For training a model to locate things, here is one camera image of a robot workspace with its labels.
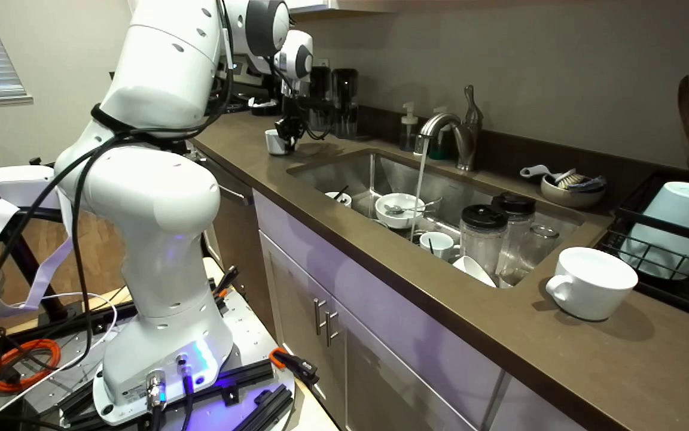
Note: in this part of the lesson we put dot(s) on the small dish with utensils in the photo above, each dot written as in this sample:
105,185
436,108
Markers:
567,187

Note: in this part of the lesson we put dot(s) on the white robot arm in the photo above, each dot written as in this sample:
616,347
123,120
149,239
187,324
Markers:
160,201

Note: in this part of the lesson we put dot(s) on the stainless steel sink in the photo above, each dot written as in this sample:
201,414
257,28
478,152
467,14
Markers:
366,174

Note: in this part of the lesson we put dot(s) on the clear blender jar black lid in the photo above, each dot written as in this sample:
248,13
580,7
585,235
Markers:
481,235

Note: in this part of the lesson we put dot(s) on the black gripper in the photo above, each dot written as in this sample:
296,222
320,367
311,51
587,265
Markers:
293,120

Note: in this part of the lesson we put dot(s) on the white oval dish front sink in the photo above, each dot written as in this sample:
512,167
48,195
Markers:
341,196

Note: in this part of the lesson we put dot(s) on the small white cup in sink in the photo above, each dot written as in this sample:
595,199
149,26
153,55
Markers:
437,244

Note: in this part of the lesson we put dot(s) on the curved steel faucet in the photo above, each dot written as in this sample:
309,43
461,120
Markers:
426,129

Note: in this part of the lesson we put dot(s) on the white mug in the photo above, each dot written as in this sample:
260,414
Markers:
276,143
589,282

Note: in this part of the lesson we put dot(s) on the light blue container in rack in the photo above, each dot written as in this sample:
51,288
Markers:
661,252

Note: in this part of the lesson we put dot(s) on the white bowl in sink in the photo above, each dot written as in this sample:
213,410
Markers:
398,209

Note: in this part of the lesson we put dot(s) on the clear soap dispenser white pump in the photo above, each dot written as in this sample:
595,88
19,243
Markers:
410,122

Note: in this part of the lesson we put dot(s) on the orange handled tool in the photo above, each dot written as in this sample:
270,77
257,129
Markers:
296,363

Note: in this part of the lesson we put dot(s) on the green soap dispenser white pump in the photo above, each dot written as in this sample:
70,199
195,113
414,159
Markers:
442,142

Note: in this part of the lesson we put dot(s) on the black dish rack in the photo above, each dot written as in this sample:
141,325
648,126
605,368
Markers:
624,214

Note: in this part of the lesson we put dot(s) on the white plate in sink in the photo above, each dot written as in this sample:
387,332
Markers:
471,269

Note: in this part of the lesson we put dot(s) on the dark glass bottle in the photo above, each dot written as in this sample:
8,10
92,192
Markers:
470,126

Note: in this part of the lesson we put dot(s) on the purple-lit drawer fronts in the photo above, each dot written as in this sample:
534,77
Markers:
384,362

